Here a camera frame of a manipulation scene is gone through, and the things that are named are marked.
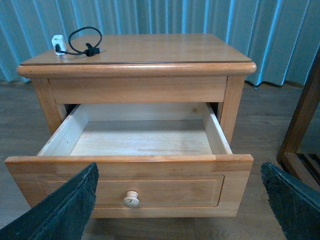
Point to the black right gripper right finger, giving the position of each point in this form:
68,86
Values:
296,206

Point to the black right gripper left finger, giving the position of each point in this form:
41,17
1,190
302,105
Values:
62,215

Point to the drawer round knob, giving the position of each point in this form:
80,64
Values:
131,200

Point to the wooden drawer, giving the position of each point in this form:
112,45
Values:
174,155

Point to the white charger adapter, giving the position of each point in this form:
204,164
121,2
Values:
58,44

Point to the grey pleated curtain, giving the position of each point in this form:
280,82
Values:
281,36

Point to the wooden nightstand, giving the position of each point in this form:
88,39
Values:
143,68

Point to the dark wooden furniture frame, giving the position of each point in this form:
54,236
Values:
304,170

